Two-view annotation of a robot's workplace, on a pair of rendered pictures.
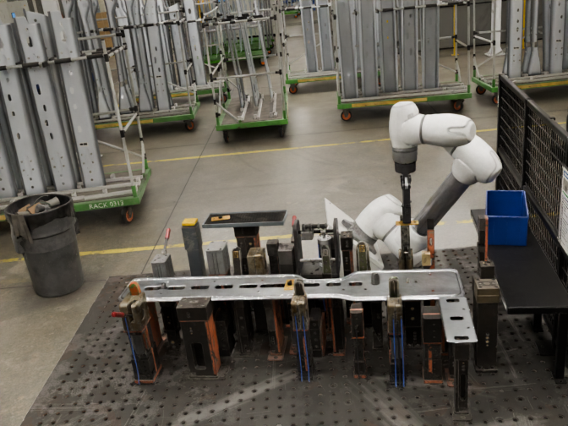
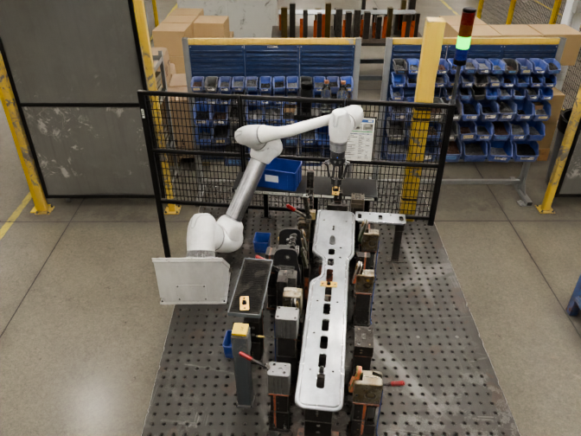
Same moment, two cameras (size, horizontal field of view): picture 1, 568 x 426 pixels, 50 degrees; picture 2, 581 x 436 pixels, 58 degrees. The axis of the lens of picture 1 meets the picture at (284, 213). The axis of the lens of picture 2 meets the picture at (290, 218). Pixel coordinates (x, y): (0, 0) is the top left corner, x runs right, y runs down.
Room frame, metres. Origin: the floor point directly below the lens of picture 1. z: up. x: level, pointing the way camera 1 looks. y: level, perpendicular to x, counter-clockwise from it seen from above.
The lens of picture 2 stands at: (2.49, 1.94, 2.71)
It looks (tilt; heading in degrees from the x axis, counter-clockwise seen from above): 34 degrees down; 267
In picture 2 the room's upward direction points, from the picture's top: straight up
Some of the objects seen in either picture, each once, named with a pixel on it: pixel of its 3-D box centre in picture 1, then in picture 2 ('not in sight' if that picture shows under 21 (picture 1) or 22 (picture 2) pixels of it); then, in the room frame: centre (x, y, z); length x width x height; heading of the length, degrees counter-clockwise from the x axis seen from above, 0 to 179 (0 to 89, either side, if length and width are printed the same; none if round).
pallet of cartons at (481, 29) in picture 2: not in sight; (493, 88); (-0.03, -3.41, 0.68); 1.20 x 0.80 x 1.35; 179
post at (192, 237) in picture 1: (197, 267); (243, 368); (2.60, 0.43, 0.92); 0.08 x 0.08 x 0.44; 80
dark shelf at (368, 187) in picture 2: (513, 253); (305, 185); (2.22, -0.91, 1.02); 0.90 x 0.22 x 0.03; 170
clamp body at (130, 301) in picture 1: (140, 338); (365, 406); (2.11, 0.62, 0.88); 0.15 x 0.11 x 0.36; 170
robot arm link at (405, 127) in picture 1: (407, 123); (340, 124); (2.10, -0.46, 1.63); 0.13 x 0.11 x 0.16; 57
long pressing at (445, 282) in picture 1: (284, 286); (329, 287); (2.18, 0.03, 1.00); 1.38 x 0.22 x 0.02; 80
